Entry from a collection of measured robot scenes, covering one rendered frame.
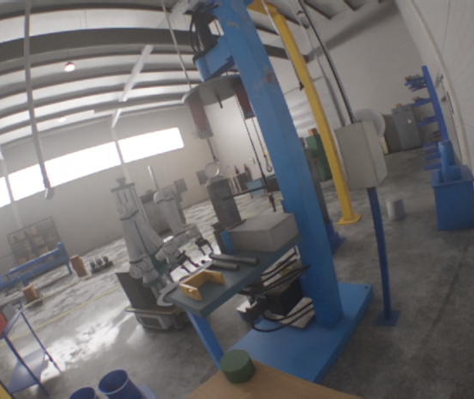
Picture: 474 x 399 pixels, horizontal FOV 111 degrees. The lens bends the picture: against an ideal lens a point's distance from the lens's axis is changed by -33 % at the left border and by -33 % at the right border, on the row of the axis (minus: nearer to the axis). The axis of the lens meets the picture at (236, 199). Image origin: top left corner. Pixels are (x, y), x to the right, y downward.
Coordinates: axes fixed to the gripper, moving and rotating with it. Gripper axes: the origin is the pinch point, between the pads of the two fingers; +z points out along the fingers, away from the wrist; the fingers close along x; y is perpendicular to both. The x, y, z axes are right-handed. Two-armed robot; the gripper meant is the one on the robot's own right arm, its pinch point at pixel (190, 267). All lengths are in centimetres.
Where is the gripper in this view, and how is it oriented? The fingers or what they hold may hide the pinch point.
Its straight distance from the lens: 240.3
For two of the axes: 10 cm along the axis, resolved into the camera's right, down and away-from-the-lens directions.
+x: -1.9, 3.2, -9.3
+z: 6.9, 7.2, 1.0
